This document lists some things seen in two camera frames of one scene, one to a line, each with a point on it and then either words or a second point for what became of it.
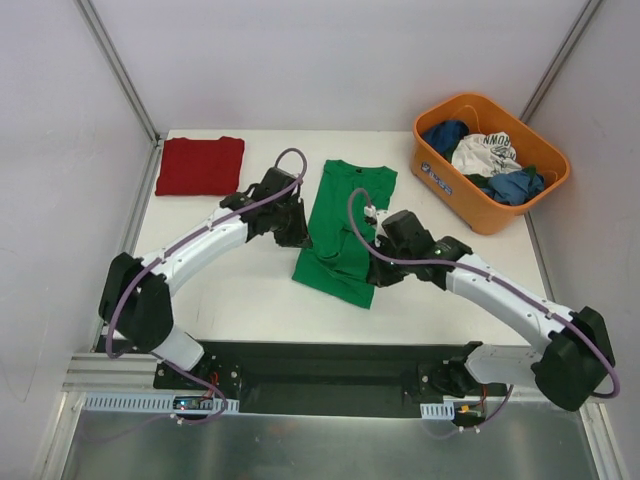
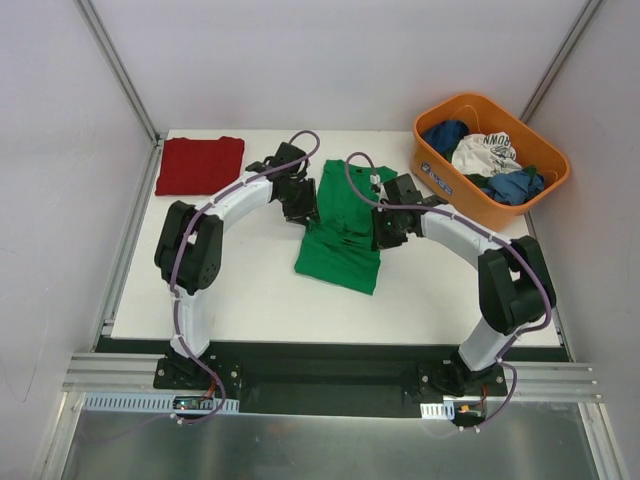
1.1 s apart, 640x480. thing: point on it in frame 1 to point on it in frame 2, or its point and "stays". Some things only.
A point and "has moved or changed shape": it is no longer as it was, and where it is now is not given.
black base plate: x=331 y=377 stays
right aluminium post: x=560 y=59 stays
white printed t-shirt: x=485 y=155 stays
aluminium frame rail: x=122 y=371 stays
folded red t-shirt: x=200 y=166 stays
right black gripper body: x=382 y=273 to x=384 y=234
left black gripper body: x=293 y=228 to x=302 y=206
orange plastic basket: x=450 y=192 stays
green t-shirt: x=337 y=261 has moved or changed shape
